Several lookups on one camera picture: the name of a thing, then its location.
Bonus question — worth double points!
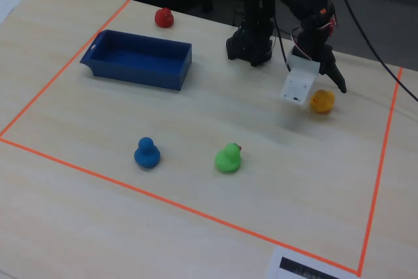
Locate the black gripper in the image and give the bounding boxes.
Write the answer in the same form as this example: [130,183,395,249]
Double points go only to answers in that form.
[291,3,347,94]

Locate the yellow rubber duck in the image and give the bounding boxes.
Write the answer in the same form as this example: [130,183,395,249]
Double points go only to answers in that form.
[309,89,336,115]

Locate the green rubber duck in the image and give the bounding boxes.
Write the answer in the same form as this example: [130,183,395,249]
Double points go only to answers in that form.
[214,142,244,174]

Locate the red rubber duck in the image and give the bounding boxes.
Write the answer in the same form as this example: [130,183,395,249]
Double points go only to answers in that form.
[154,7,174,29]

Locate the blue plastic box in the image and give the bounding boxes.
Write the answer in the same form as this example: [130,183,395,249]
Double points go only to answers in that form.
[79,29,193,91]

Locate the blue rubber duck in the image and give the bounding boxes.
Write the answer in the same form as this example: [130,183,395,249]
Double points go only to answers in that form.
[133,137,161,170]

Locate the orange tape strip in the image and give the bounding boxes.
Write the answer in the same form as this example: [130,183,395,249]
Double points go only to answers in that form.
[0,0,131,139]
[357,67,404,276]
[0,137,362,276]

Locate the white paper with black bar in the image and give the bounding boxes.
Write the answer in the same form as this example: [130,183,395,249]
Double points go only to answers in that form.
[266,246,360,279]

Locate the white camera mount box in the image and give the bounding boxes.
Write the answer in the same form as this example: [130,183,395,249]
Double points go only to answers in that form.
[280,54,321,108]

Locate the long black cable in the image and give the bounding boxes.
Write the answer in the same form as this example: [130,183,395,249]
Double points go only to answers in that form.
[335,0,418,103]

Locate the red white servo wires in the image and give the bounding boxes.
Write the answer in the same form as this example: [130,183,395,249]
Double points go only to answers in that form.
[290,19,338,63]

